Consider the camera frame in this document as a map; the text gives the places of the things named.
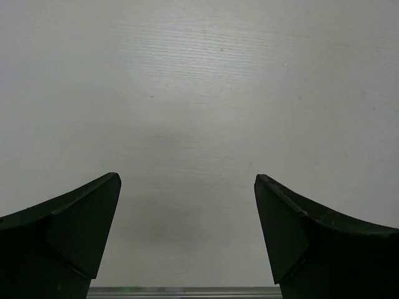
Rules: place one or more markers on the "aluminium table edge rail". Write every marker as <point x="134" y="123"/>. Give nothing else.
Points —
<point x="184" y="292"/>

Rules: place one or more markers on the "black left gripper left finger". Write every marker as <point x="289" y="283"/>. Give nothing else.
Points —
<point x="54" y="249"/>

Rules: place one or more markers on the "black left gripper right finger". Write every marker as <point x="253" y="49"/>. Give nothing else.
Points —
<point x="317" y="252"/>

